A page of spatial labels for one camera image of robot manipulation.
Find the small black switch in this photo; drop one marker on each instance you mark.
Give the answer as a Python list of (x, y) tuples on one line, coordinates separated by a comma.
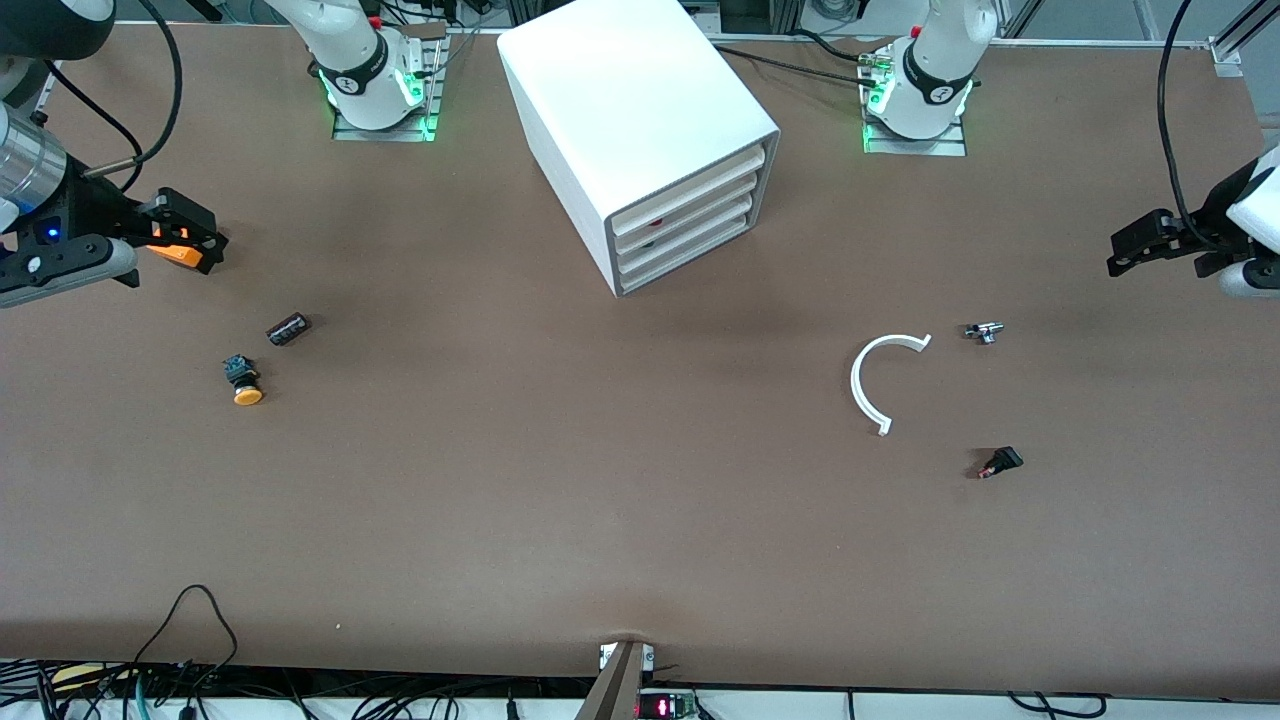
[(1005, 459)]

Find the device with red display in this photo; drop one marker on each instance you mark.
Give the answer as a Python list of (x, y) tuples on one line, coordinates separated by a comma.
[(665, 707)]

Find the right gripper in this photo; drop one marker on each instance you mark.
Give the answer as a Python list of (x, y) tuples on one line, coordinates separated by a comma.
[(98, 212)]

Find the orange box with black base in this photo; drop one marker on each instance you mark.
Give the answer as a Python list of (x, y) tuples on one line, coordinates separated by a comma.
[(185, 256)]

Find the white metal bracket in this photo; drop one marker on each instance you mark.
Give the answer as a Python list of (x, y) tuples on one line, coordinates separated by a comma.
[(605, 655)]

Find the white curved plastic arc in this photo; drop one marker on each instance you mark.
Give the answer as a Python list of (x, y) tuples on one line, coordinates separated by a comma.
[(855, 383)]

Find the aluminium frame rail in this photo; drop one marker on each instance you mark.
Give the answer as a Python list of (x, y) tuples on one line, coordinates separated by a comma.
[(45, 95), (1225, 55)]

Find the brown post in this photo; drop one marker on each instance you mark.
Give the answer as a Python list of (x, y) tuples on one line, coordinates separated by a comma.
[(615, 690)]

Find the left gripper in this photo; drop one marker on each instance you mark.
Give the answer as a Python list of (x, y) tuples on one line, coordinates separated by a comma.
[(1203, 233)]

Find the black equipment box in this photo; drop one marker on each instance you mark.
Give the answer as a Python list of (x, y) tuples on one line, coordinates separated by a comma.
[(760, 12)]

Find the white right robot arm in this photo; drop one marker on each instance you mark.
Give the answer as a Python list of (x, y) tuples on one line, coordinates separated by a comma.
[(355, 40)]

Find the yellow push button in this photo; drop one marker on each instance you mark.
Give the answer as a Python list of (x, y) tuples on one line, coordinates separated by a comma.
[(247, 396)]

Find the white drawer cabinet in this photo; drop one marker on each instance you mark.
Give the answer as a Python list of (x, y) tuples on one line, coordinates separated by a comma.
[(620, 90)]

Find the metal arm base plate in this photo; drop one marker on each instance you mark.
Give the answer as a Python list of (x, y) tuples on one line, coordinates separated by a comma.
[(385, 133), (915, 147)]

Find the black cylindrical capacitor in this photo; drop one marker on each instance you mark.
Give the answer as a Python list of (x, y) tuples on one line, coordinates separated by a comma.
[(288, 329)]

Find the small metal connector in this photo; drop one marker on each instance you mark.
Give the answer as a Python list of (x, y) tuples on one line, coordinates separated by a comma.
[(985, 330)]

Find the white plastic drawer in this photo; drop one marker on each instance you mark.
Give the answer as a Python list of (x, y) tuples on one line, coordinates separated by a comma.
[(700, 248), (700, 187), (700, 209), (700, 228)]

